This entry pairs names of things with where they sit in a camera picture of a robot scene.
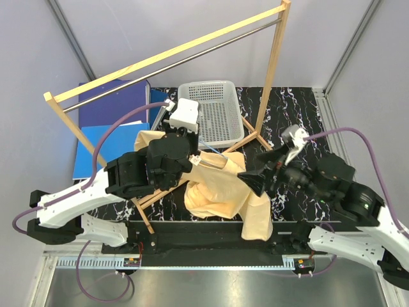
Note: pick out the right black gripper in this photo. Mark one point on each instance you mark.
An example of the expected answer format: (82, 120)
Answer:
(257, 179)

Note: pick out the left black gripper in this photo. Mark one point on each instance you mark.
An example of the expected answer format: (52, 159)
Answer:
(193, 136)

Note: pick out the light blue wire hanger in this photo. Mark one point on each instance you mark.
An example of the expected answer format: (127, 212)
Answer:
(211, 152)

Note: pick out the beige t shirt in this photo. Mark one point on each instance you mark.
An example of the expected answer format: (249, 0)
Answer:
(213, 189)

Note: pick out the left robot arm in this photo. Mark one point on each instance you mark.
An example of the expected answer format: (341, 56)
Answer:
(63, 217)

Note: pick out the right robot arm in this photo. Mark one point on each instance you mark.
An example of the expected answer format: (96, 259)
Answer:
(331, 182)

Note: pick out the white plastic basket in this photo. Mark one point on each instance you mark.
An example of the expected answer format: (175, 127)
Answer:
(220, 120)

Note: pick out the black marbled table mat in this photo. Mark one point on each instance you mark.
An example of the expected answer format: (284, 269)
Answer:
(286, 106)

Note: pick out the blue upright binder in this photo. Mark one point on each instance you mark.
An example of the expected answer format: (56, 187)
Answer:
(155, 96)

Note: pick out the wooden clothes rack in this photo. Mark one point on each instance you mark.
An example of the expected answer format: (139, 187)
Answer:
(282, 13)

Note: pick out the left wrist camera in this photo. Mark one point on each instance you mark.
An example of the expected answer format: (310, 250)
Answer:
(184, 114)

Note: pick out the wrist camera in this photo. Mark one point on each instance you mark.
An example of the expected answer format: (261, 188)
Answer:
(184, 114)
(294, 137)

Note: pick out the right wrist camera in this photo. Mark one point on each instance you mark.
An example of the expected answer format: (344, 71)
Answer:
(294, 137)

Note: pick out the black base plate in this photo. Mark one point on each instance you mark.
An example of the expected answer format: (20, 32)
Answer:
(212, 237)

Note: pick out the purple ring binder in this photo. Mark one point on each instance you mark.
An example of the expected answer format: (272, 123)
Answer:
(108, 109)

